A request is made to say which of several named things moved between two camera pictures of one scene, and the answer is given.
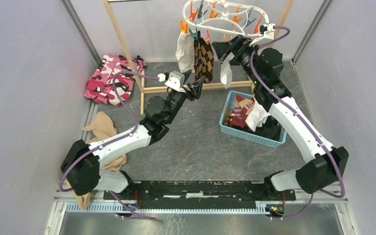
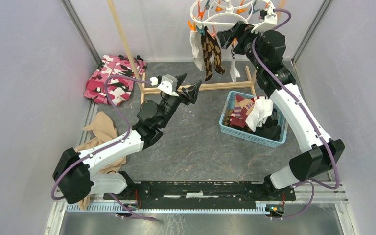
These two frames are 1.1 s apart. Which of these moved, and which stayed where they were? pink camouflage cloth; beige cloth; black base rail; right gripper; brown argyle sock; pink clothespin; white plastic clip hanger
Moved: pink clothespin; brown argyle sock; white plastic clip hanger; right gripper
Stayed: pink camouflage cloth; black base rail; beige cloth
